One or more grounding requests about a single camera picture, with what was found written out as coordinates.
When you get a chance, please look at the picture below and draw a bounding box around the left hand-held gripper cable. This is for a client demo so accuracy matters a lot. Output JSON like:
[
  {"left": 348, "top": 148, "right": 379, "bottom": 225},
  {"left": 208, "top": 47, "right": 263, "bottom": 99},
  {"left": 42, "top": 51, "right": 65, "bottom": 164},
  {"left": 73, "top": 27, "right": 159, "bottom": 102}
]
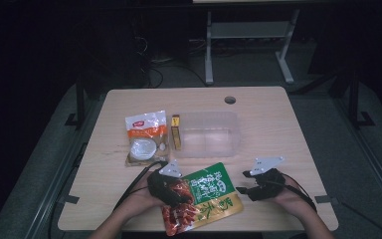
[{"left": 113, "top": 160, "right": 168, "bottom": 212}]

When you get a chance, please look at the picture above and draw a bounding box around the grey tape strip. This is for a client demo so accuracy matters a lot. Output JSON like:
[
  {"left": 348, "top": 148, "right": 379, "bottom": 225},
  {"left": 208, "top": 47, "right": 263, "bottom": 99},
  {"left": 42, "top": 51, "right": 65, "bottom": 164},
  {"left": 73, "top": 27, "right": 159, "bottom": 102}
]
[
  {"left": 313, "top": 195, "right": 340, "bottom": 205},
  {"left": 59, "top": 194, "right": 81, "bottom": 205}
]

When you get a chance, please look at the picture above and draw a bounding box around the white metal stand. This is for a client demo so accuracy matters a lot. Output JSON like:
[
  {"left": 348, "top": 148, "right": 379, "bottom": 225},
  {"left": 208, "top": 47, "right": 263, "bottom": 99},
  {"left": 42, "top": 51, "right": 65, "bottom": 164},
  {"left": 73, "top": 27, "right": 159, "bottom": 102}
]
[{"left": 204, "top": 9, "right": 301, "bottom": 86}]

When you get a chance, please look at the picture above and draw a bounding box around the bundle of floor cables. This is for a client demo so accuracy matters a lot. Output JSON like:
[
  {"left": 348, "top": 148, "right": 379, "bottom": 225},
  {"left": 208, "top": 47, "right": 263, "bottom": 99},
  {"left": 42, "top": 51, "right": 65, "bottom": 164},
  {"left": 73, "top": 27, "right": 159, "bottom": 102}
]
[{"left": 135, "top": 34, "right": 210, "bottom": 89}]

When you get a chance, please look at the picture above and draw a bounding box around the black floor cable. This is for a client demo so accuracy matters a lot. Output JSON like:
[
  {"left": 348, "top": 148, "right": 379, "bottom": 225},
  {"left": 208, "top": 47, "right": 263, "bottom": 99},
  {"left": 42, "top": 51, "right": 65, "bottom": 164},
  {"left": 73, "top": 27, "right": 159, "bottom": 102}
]
[{"left": 339, "top": 201, "right": 382, "bottom": 239}]

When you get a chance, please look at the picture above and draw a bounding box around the green snack packet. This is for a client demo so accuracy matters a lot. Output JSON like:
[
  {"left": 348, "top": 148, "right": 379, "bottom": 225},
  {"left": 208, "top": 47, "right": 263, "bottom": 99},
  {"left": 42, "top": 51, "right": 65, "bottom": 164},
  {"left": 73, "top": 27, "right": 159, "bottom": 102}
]
[{"left": 160, "top": 161, "right": 245, "bottom": 237}]

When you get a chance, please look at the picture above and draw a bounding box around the right hand-held gripper cable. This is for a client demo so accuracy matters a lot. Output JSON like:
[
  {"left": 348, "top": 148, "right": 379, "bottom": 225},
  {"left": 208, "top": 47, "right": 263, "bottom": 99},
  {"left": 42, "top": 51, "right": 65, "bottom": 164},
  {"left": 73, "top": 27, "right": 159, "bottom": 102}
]
[{"left": 277, "top": 171, "right": 318, "bottom": 213}]

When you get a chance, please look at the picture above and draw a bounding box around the black metal stand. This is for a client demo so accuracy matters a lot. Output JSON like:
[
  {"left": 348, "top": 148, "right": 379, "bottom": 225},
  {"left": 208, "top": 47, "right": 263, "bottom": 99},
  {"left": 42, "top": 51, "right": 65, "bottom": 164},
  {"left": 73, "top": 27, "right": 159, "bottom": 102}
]
[
  {"left": 347, "top": 68, "right": 376, "bottom": 130},
  {"left": 64, "top": 76, "right": 88, "bottom": 130}
]

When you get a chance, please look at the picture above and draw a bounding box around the white and orange packet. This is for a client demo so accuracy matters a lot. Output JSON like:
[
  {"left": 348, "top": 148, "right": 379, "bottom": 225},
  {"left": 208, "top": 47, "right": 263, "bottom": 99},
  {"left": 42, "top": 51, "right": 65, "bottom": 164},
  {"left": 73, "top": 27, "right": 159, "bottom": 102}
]
[{"left": 124, "top": 110, "right": 171, "bottom": 167}]

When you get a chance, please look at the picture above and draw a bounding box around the clear plastic container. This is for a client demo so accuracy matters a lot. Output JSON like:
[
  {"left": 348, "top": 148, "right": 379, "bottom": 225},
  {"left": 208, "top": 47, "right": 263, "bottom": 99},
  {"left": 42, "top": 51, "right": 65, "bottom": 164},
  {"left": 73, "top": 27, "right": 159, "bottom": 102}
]
[{"left": 171, "top": 111, "right": 242, "bottom": 159}]

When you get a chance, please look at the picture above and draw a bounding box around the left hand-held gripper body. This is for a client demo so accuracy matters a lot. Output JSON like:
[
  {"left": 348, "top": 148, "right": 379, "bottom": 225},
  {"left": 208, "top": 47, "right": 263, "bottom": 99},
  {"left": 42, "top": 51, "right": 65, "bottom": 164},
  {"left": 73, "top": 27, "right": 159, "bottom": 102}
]
[{"left": 146, "top": 158, "right": 188, "bottom": 207}]

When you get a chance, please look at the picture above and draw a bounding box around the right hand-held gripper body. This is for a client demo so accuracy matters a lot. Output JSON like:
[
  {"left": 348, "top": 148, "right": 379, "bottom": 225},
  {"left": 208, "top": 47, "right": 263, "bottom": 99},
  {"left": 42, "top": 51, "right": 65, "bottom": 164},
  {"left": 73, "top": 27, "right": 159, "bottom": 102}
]
[{"left": 243, "top": 155, "right": 287, "bottom": 202}]

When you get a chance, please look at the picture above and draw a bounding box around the person's right hand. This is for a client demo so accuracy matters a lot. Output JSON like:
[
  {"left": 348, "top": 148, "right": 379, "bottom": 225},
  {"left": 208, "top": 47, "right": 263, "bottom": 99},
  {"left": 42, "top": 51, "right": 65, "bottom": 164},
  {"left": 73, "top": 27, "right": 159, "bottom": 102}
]
[{"left": 272, "top": 174, "right": 314, "bottom": 218}]

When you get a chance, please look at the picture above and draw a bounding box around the person's left hand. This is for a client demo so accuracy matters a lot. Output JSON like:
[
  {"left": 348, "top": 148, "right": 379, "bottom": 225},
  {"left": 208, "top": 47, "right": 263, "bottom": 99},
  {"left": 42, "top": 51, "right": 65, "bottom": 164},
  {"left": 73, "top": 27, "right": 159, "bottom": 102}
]
[{"left": 122, "top": 172, "right": 167, "bottom": 215}]

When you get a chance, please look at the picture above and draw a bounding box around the small yellow box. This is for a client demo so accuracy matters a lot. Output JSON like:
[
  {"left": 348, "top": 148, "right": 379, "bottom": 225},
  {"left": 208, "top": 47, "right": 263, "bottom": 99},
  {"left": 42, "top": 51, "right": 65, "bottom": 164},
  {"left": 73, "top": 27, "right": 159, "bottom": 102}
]
[{"left": 170, "top": 114, "right": 183, "bottom": 151}]

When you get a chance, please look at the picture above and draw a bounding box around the hand-held gripper cable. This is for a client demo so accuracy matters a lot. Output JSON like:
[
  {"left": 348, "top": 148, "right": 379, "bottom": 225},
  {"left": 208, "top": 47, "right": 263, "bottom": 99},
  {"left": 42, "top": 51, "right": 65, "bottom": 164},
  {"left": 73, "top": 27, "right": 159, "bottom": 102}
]
[
  {"left": 277, "top": 171, "right": 318, "bottom": 213},
  {"left": 113, "top": 160, "right": 168, "bottom": 212}
]

